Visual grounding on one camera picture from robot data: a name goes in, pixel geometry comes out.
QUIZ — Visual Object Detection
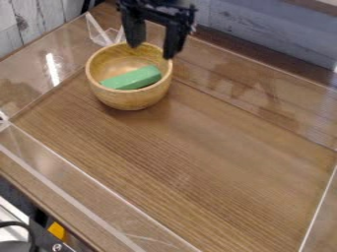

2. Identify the black cable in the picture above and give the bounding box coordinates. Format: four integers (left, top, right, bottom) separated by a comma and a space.
0, 220, 39, 252

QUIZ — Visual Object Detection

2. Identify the brown wooden bowl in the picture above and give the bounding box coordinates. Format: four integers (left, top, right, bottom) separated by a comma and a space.
84, 42, 172, 110

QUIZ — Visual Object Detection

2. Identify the black device with yellow label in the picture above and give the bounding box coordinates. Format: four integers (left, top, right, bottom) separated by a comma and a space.
29, 219, 92, 252

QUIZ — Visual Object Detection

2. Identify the clear acrylic corner bracket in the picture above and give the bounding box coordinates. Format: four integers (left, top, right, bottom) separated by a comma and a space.
84, 13, 126, 47

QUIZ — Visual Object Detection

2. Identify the green rectangular block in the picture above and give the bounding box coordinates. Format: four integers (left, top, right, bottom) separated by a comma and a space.
100, 65, 162, 91

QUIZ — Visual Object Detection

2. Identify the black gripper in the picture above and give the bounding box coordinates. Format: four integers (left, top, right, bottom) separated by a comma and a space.
118, 0, 198, 59

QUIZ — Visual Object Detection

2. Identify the clear acrylic tray wall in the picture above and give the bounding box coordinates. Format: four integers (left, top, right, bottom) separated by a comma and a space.
0, 111, 202, 252

